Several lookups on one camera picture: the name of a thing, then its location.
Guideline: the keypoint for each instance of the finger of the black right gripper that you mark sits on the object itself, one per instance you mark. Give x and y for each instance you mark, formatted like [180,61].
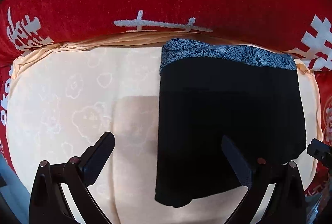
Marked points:
[321,152]

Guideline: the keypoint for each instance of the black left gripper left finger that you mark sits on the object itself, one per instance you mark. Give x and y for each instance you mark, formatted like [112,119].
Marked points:
[47,201]

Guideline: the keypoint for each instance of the black pants with patterned waistband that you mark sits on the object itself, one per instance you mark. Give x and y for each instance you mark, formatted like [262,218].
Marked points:
[222,110]

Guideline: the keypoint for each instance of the cream patterned seat cushion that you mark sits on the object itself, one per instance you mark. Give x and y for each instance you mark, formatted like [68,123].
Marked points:
[63,97]

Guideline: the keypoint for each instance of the red blanket with white characters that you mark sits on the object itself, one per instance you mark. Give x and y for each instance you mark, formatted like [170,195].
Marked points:
[299,27]

